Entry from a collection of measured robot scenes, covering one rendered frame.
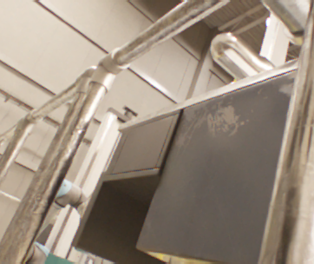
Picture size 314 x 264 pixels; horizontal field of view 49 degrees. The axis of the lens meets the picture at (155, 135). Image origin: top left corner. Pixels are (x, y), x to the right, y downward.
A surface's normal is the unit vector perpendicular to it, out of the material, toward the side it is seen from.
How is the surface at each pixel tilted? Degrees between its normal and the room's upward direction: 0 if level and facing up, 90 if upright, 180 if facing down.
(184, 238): 90
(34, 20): 90
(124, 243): 90
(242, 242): 90
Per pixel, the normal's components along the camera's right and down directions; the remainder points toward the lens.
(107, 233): 0.58, -0.16
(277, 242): -0.67, -0.51
